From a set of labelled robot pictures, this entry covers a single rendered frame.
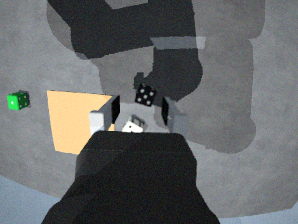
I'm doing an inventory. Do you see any peach flat square mat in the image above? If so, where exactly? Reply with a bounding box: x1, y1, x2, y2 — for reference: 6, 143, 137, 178
47, 90, 112, 154

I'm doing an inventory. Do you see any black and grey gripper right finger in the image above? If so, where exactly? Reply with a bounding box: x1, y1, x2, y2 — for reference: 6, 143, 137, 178
161, 97, 189, 140

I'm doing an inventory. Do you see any black die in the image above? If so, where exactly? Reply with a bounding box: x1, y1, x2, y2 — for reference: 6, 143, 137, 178
135, 84, 156, 107

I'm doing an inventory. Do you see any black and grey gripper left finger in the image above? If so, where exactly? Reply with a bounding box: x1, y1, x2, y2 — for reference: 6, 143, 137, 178
88, 95, 120, 136

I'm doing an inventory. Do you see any green die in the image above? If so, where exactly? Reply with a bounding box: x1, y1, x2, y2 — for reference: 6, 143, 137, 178
7, 92, 28, 110

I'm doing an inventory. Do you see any white die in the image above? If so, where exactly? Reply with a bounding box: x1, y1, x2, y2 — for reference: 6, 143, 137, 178
122, 117, 143, 132

